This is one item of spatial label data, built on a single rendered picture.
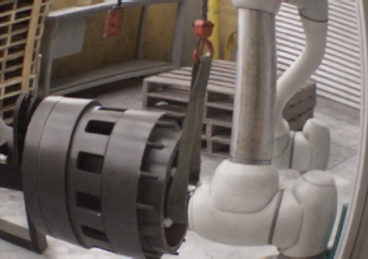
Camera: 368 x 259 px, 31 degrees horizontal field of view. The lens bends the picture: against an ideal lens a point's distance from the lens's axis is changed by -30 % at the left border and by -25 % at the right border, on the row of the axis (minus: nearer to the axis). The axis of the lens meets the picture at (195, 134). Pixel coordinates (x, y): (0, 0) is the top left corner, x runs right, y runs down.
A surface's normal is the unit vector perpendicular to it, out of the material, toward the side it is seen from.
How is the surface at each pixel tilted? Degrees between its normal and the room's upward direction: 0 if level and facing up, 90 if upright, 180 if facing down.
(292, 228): 91
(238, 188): 77
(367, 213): 90
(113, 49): 90
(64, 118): 27
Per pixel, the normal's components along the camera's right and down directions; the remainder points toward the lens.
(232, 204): -0.29, 0.00
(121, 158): -0.16, -0.44
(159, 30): 0.75, 0.21
